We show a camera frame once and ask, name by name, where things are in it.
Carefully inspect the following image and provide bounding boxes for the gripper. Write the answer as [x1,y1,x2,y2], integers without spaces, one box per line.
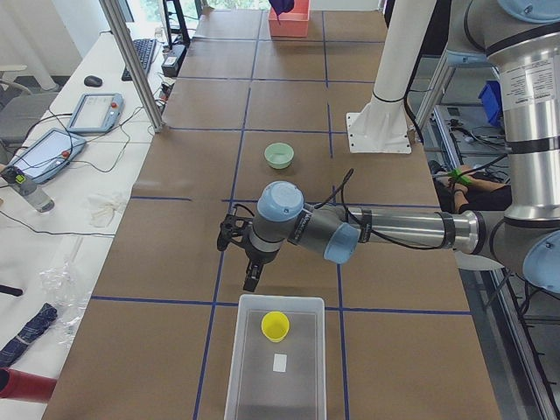
[242,235,280,292]

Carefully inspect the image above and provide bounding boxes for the yellow paper cup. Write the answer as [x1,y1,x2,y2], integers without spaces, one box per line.
[261,311,290,343]

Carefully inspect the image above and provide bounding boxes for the purple microfiber cloth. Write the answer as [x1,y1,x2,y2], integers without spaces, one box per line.
[269,0,295,19]

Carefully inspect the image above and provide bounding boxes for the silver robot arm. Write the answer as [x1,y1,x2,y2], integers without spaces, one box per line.
[242,1,559,292]

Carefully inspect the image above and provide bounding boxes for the black box device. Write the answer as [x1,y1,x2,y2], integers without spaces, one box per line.
[161,45,187,78]

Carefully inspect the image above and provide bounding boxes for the clear plastic bin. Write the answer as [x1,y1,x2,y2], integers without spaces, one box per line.
[224,294,327,419]

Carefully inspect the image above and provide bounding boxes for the light green bowl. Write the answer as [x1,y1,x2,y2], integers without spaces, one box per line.
[263,143,295,170]

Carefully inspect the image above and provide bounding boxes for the crumpled white tissue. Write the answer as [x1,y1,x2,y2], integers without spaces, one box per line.
[87,192,127,228]

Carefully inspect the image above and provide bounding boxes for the crumpled clear plastic wrap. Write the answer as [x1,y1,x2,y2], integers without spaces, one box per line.
[39,262,93,348]

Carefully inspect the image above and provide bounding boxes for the folded blue umbrella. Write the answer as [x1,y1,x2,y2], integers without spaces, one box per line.
[1,303,58,368]

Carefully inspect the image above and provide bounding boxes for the far teach pendant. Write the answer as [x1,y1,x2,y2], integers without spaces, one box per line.
[67,93,123,136]

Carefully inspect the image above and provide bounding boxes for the teach pendant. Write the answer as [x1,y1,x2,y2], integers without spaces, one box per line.
[10,129,87,184]
[67,93,123,136]

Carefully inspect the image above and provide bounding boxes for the seated person in black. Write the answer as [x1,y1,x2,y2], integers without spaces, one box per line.
[428,160,512,214]

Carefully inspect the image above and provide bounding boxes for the near teach pendant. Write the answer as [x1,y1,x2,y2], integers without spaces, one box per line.
[10,129,87,184]

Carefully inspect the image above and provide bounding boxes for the clear water bottle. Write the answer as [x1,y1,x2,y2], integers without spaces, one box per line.
[1,165,54,213]

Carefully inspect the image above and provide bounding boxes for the black computer mouse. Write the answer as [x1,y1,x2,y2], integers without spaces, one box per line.
[83,75,103,88]

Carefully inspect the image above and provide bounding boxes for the black keyboard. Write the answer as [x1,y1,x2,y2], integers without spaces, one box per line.
[132,38,158,75]

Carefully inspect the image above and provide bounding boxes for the pink plastic tray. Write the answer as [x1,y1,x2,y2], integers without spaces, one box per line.
[268,0,310,38]

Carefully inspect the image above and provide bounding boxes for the red cylinder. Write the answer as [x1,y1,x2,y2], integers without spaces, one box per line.
[1,367,57,403]

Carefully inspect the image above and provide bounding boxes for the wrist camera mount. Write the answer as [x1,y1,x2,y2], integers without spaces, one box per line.
[216,204,255,252]

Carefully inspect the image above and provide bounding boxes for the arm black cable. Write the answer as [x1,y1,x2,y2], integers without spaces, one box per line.
[314,167,452,251]

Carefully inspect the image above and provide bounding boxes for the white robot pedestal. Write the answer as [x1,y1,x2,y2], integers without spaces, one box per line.
[346,0,437,154]

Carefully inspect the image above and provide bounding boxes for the green handled tool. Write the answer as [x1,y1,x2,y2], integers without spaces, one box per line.
[448,169,472,186]

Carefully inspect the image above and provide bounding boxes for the aluminium frame post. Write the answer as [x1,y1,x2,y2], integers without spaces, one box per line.
[99,0,164,133]

